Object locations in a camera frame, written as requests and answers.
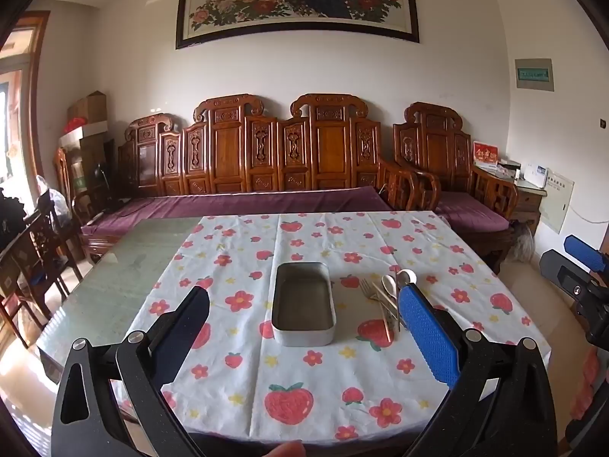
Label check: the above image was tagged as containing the brown cardboard box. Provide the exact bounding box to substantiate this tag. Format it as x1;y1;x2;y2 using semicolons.
67;90;108;129

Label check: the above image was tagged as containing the strawberry flower printed tablecloth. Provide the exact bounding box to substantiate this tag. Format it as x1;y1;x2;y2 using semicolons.
109;210;553;443

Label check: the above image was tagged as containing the clear plastic bag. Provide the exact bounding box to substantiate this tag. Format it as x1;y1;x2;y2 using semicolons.
35;176;72;229

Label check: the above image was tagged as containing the rectangular metal tray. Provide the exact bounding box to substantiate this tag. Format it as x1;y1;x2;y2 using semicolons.
271;262;337;347

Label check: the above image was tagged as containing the white wall cable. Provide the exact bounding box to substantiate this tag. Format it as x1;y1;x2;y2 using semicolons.
571;205;609;225

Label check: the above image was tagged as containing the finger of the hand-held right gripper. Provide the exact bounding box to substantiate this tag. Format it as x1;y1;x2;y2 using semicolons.
564;235;609;273
540;249;594;307

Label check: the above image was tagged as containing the carved wooden sofa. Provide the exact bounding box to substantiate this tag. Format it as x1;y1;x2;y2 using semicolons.
78;94;419;265

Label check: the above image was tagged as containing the carved wooden armchair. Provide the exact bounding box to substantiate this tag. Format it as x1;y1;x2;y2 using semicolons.
392;101;519;274

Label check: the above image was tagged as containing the person's right hand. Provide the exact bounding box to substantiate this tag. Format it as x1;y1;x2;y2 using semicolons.
581;347;603;420

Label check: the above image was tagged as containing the cream plastic spoon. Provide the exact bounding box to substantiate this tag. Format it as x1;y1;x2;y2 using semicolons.
381;274;403;324

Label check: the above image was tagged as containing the white flat box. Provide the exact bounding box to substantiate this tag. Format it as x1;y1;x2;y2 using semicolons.
58;121;109;149

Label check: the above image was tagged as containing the red desk calendar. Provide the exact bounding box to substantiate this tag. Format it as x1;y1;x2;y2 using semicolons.
472;140;500;169

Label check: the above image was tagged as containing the wooden door frame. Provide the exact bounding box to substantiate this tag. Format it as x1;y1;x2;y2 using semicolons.
0;10;51;182

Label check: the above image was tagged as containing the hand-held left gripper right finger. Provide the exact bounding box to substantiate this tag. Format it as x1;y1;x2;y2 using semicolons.
397;283;557;457

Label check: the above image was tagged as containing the grey wall panel box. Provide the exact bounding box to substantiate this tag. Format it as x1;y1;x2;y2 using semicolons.
515;58;555;92

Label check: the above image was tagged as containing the wooden side table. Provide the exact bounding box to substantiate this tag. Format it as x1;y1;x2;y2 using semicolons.
511;178;548;236

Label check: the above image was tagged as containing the metal fork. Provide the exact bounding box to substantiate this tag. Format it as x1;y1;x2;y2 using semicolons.
359;278;388;315

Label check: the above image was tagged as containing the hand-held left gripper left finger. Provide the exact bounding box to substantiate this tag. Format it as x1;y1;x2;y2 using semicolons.
50;286;212;457

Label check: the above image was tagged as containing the person's left hand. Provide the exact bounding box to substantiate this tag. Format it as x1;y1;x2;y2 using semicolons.
264;440;305;457

